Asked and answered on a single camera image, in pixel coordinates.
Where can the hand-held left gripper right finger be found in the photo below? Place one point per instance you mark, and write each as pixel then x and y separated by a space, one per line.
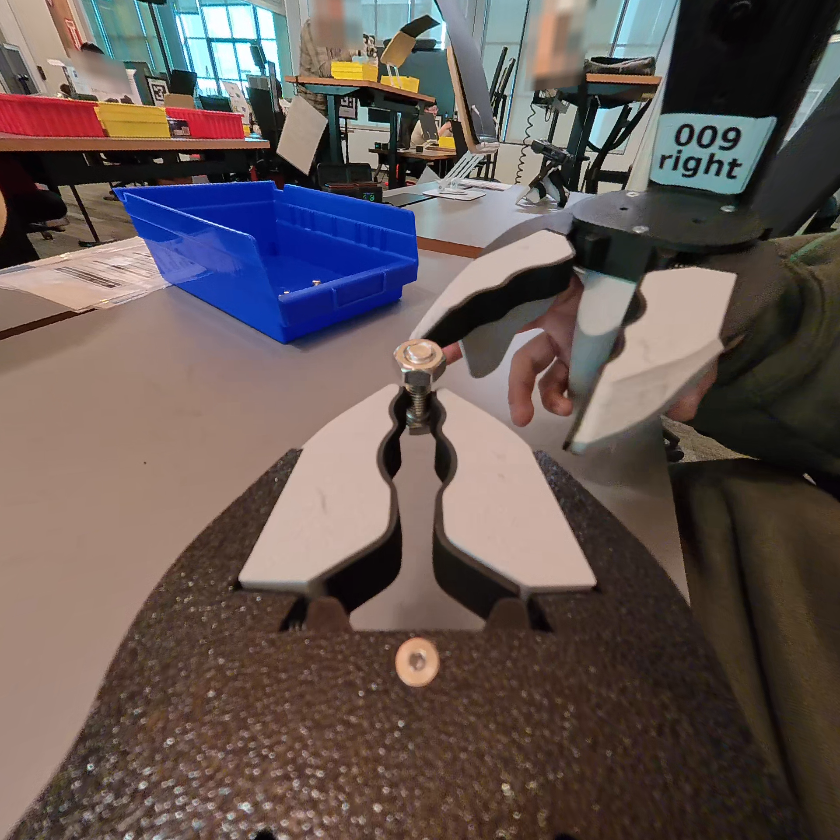
pixel 505 512

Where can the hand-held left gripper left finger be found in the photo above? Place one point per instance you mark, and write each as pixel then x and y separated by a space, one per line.
pixel 328 505

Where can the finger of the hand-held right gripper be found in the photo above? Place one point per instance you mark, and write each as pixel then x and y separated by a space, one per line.
pixel 669 328
pixel 499 262

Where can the silver hex nut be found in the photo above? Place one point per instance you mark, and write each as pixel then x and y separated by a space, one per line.
pixel 420 354

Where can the silver hex bolt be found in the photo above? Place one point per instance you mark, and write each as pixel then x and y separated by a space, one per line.
pixel 420 407

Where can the blue plastic bin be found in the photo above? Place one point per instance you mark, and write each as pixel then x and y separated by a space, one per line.
pixel 216 262

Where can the person's right forearm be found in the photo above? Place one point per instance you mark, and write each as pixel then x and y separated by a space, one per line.
pixel 774 367

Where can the grey desk with wood edge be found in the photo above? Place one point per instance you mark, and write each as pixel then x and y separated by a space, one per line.
pixel 459 223

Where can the standing desk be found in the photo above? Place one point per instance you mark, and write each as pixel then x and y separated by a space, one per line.
pixel 354 84

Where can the person's right hand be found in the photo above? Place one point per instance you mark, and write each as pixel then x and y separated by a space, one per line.
pixel 544 367

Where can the white document stand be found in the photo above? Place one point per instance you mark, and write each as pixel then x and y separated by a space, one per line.
pixel 453 190

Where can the instruction board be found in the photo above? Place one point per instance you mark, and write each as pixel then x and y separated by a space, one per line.
pixel 469 79

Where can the small yellow bin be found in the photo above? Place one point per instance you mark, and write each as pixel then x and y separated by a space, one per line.
pixel 354 71
pixel 400 83

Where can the grey tilted board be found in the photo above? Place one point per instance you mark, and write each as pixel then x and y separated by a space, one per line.
pixel 302 134

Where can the black beige board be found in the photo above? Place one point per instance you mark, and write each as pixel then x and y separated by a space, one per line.
pixel 403 46

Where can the person's olive hoodie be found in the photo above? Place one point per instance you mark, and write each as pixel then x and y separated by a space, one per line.
pixel 768 623

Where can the red plastic bin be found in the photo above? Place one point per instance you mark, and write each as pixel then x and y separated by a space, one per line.
pixel 203 123
pixel 49 115

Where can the printed paper sheets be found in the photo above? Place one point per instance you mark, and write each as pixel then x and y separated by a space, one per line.
pixel 85 275

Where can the black white marker sign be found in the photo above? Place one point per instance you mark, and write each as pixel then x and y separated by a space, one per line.
pixel 157 90

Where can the wooden table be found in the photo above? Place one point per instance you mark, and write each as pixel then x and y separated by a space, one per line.
pixel 131 143

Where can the yellow plastic bin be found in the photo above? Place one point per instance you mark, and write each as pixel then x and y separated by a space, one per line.
pixel 131 121

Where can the black camera on stand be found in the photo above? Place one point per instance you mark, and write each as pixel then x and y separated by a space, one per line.
pixel 548 154

